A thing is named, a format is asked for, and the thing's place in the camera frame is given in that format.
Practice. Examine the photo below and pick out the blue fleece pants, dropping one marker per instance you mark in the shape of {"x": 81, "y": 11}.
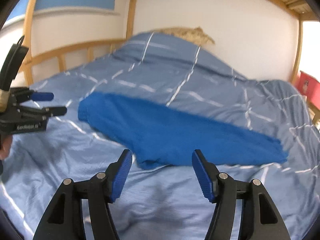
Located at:
{"x": 160, "y": 135}

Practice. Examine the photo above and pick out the person's left hand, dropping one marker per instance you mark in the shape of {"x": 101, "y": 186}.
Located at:
{"x": 5, "y": 147}

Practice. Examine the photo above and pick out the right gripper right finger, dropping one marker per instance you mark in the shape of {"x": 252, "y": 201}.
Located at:
{"x": 260, "y": 218}

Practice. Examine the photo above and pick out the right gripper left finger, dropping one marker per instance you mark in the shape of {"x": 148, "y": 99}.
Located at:
{"x": 63, "y": 218}

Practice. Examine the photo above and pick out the red storage box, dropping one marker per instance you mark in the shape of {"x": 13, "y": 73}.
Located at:
{"x": 308, "y": 86}

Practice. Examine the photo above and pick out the beige patterned pillow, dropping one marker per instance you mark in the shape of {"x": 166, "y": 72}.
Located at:
{"x": 194, "y": 35}

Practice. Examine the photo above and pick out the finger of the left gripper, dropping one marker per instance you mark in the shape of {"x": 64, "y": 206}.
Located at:
{"x": 42, "y": 113}
{"x": 23, "y": 94}

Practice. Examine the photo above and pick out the wooden bunk bed frame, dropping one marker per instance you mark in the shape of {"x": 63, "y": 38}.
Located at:
{"x": 113, "y": 43}

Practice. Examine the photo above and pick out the blue checked duvet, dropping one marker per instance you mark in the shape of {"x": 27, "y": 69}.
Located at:
{"x": 165, "y": 202}

